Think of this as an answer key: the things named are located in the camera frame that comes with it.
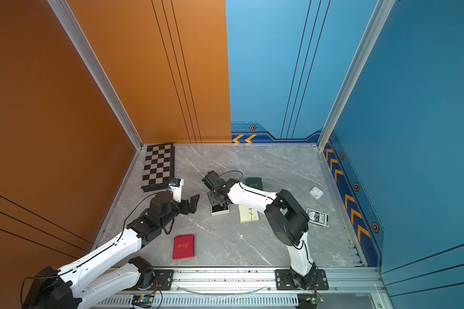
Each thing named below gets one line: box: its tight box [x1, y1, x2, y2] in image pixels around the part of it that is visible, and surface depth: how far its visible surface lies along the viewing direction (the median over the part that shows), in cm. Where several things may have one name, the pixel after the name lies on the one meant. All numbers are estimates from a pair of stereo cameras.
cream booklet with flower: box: [238, 204, 260, 224], surface depth 91 cm
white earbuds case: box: [309, 186, 325, 200], surface depth 99 cm
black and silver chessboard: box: [140, 142, 176, 193], surface depth 107 cm
